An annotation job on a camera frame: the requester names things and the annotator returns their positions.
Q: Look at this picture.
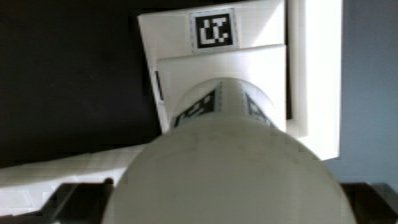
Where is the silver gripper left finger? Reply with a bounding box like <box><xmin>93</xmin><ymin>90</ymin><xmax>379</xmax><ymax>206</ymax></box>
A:
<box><xmin>35</xmin><ymin>178</ymin><xmax>116</xmax><ymax>224</ymax></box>

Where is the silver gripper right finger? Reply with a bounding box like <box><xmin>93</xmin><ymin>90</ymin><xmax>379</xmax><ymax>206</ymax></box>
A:
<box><xmin>342</xmin><ymin>182</ymin><xmax>398</xmax><ymax>224</ymax></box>

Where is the white lamp bulb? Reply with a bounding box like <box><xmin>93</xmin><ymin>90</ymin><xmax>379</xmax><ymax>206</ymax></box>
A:
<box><xmin>104</xmin><ymin>78</ymin><xmax>358</xmax><ymax>224</ymax></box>

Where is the white lamp base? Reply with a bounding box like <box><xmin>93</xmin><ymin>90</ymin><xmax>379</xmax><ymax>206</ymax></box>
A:
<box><xmin>139</xmin><ymin>0</ymin><xmax>289</xmax><ymax>128</ymax></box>

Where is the white L-shaped fence wall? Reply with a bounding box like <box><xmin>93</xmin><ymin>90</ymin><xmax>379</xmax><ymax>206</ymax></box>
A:
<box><xmin>161</xmin><ymin>0</ymin><xmax>344</xmax><ymax>159</ymax></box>

